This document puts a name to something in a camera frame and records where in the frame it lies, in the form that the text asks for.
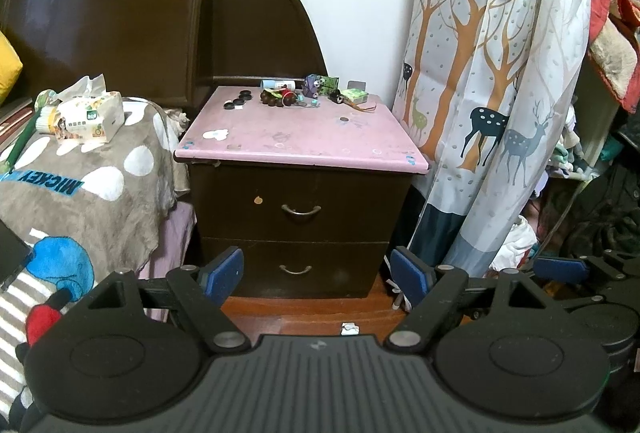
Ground white tissue box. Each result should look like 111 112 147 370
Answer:
54 74 125 145

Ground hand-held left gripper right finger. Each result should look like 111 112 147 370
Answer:
384 247 547 355

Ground dark wooden drawer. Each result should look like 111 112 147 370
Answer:
200 238 390 300

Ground brown wooden bead bracelet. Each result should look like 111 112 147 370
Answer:
258 88 297 108

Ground striped cartoon blanket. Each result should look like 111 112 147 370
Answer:
0 228 97 433

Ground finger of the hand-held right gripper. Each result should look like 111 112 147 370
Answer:
532 250 640 287
545 291 640 312

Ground deer print curtain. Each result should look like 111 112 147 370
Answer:
392 0 592 280

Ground pile of red clothes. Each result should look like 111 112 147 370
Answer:
587 0 640 114

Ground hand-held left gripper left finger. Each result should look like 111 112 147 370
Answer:
90 247 252 355

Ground cotton swab container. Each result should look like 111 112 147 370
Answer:
34 90 62 134

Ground white cloth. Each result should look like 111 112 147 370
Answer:
492 213 539 272

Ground grey blanket with white dots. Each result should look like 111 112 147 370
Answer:
0 95 190 286

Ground dark bags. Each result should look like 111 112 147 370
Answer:
540 163 640 264

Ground white shelf unit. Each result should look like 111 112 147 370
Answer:
575 58 622 176

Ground dark nightstand with pink surface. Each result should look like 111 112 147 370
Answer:
174 85 431 300

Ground pink bedsheet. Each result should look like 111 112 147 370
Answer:
139 200 197 325

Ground dark wooden headboard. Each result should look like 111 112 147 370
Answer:
0 0 326 114

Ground yellow pillow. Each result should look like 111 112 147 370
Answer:
0 30 24 106

